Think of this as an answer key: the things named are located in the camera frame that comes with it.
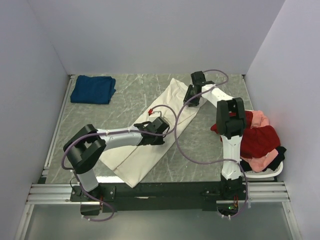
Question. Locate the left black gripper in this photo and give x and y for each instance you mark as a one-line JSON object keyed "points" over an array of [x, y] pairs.
{"points": [[159, 141]]}

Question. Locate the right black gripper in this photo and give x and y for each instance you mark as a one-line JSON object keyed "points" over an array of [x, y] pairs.
{"points": [[187, 97]]}

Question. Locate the white t shirt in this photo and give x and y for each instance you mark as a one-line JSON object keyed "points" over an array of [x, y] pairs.
{"points": [[132, 163]]}

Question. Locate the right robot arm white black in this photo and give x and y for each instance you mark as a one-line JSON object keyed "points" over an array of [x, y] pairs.
{"points": [[231, 180]]}

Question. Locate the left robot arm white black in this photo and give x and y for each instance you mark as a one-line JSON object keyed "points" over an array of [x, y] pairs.
{"points": [[84, 149]]}

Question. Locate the pink t shirt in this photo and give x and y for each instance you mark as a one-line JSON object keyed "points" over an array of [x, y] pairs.
{"points": [[262, 135]]}

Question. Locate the black base crossbar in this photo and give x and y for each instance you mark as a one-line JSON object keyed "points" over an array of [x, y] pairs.
{"points": [[159, 196]]}

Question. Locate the folded blue t shirt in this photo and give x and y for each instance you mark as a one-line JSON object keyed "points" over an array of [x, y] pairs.
{"points": [[96, 90]]}

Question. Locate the red t shirt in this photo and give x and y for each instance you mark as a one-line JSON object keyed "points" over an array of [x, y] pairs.
{"points": [[246, 134]]}

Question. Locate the black t shirt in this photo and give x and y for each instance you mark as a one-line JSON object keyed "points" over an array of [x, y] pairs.
{"points": [[270, 161]]}

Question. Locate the white laundry basket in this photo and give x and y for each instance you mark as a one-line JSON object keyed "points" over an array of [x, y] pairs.
{"points": [[269, 173]]}

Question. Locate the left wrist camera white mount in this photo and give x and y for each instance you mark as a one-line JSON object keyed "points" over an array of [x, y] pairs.
{"points": [[153, 114]]}

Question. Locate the aluminium frame rail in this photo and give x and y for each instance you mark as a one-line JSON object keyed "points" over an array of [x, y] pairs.
{"points": [[42, 193]]}

